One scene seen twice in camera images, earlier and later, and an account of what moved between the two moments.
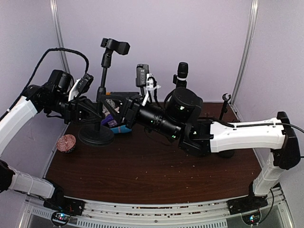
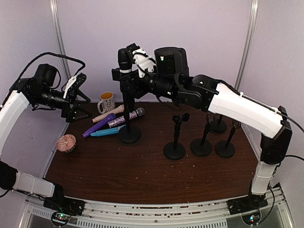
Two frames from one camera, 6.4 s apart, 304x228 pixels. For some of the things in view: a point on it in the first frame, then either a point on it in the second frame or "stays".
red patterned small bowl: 66,143 stays
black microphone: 180,79 → 124,61
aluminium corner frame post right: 254,15 stays
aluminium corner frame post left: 54,9 stays
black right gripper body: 131,99 → 138,91
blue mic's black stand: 96,137 → 175,150
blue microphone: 120,129 → 110,131
